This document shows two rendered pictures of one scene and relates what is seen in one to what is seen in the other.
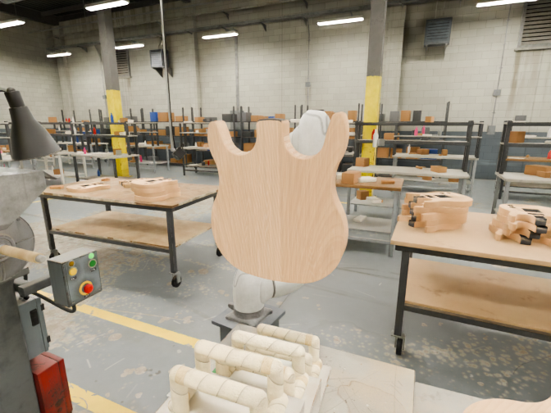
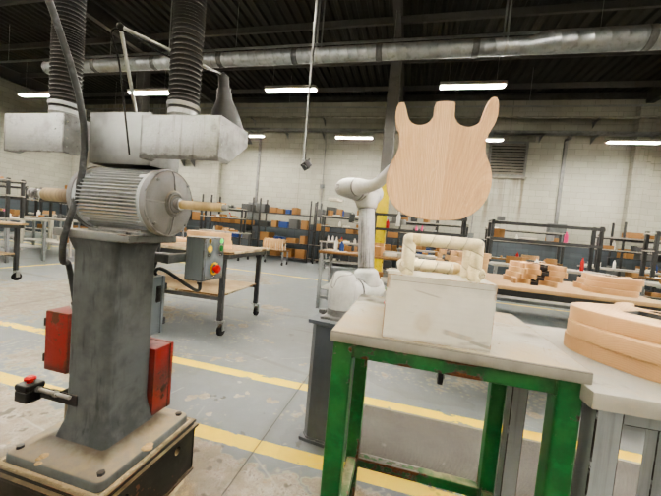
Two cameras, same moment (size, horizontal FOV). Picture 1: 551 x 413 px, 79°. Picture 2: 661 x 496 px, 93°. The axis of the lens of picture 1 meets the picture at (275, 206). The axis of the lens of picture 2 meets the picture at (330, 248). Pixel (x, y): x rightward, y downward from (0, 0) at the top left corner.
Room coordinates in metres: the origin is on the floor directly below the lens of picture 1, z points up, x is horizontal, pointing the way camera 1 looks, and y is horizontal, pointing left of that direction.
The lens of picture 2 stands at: (-0.25, 0.54, 1.20)
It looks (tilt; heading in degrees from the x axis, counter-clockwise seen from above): 3 degrees down; 350
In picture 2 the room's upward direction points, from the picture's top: 5 degrees clockwise
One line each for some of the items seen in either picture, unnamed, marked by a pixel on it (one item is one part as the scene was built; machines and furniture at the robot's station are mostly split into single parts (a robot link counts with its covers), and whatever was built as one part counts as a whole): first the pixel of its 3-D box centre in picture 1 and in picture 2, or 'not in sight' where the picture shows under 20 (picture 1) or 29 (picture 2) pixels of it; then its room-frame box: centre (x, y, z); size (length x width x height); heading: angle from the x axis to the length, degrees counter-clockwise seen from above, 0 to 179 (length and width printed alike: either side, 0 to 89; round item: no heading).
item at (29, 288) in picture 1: (45, 281); (180, 257); (1.26, 0.96, 1.02); 0.19 x 0.04 x 0.04; 156
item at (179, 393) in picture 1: (179, 394); (408, 256); (0.54, 0.19, 1.15); 0.03 x 0.03 x 0.09
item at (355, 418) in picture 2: not in sight; (357, 403); (1.06, 0.12, 0.45); 0.05 x 0.05 x 0.90; 66
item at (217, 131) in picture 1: (225, 138); (405, 116); (0.82, 0.12, 1.62); 0.07 x 0.04 x 0.09; 68
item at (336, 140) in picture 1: (330, 136); (484, 114); (0.73, -0.12, 1.63); 0.07 x 0.04 x 0.10; 68
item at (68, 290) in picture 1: (61, 281); (189, 263); (1.32, 0.93, 0.99); 0.24 x 0.21 x 0.26; 66
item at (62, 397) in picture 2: not in sight; (47, 396); (1.11, 1.37, 0.46); 0.25 x 0.07 x 0.08; 66
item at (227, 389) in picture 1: (216, 385); (443, 241); (0.51, 0.11, 1.20); 0.20 x 0.03 x 0.03; 69
